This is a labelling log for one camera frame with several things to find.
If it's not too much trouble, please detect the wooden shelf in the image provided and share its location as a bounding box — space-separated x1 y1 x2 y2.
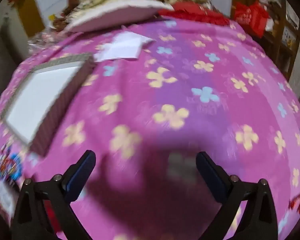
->
260 0 300 81

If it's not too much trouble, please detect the red plastic bag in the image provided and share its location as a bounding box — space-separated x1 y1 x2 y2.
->
234 1 269 38

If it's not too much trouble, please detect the pale pink pillow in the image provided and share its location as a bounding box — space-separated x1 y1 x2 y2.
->
64 0 174 33

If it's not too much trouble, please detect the striped cardboard tray box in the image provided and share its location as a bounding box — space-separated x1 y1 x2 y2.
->
1 53 95 156

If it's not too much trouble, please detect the red cloth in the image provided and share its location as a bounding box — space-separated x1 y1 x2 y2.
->
159 2 230 26

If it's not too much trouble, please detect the white paper sheet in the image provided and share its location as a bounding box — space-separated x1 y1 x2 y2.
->
93 31 155 62

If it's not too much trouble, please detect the pink floral bed sheet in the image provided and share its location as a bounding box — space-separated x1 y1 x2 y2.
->
0 19 300 239

